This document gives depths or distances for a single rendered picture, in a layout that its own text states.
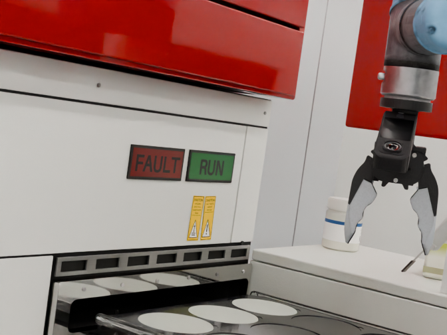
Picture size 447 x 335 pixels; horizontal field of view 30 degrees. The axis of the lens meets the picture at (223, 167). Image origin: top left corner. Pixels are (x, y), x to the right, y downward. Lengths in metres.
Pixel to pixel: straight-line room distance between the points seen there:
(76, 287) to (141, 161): 0.20
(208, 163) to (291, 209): 3.17
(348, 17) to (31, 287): 3.83
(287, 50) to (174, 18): 0.29
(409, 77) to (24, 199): 0.52
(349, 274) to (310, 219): 3.31
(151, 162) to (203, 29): 0.20
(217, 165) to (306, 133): 3.17
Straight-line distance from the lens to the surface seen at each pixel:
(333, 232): 1.56
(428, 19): 1.03
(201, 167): 1.27
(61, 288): 1.09
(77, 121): 1.07
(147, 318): 1.13
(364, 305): 1.33
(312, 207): 4.63
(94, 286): 1.13
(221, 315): 1.20
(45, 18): 0.96
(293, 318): 1.26
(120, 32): 1.05
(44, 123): 1.04
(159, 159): 1.20
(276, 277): 1.40
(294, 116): 4.34
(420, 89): 1.15
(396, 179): 1.15
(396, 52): 1.15
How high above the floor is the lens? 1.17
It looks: 3 degrees down
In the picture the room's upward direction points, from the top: 8 degrees clockwise
